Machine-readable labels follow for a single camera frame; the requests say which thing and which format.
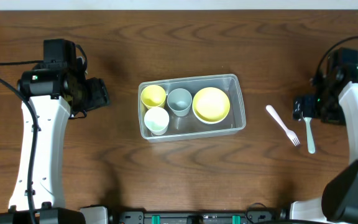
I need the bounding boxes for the pink plastic fork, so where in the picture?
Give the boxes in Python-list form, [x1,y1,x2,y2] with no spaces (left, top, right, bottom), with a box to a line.
[265,105,300,146]

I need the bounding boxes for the mint green plastic spoon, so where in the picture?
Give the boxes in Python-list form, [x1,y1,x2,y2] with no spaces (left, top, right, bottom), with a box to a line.
[303,117,316,154]

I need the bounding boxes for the yellow plastic cup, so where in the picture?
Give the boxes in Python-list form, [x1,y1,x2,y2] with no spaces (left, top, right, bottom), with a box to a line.
[140,85,167,109]

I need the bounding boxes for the white plastic cup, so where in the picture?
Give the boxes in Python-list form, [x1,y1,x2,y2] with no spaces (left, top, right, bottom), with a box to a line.
[144,107,170,136]

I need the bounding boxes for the grey blue plastic cup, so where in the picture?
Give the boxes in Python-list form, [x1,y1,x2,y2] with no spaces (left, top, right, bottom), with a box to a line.
[167,88,193,117]

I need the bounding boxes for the clear plastic container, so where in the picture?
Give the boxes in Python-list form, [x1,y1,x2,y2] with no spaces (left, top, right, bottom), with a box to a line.
[138,73,246,142]

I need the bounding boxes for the yellow plastic bowl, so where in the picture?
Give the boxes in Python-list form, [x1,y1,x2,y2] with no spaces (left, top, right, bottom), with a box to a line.
[192,87,231,121]

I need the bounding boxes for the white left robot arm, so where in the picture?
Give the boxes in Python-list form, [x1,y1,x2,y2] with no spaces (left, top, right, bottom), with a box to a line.
[0,69,109,223]

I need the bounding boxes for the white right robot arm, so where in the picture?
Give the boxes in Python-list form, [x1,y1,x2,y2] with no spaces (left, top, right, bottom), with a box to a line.
[288,65,358,223]

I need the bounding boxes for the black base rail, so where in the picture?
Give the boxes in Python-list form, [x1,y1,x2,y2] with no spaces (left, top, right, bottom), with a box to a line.
[113,210,351,224]

